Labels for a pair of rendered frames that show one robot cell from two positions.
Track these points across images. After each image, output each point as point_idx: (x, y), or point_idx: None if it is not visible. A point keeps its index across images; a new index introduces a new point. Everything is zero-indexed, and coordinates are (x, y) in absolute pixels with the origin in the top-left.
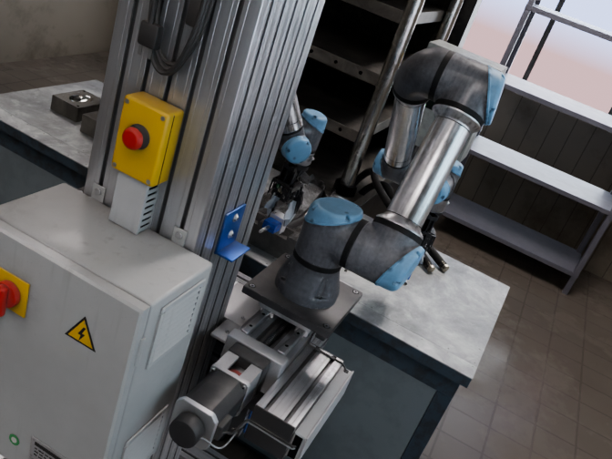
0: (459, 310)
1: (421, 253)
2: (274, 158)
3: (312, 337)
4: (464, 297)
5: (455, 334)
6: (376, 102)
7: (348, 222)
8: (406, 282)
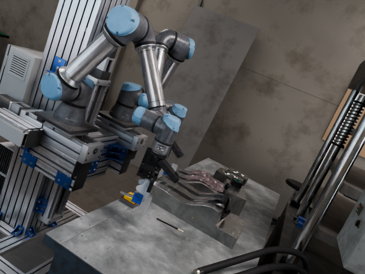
0: (142, 271)
1: (50, 74)
2: (288, 243)
3: (46, 131)
4: None
5: (102, 249)
6: (320, 194)
7: None
8: (120, 191)
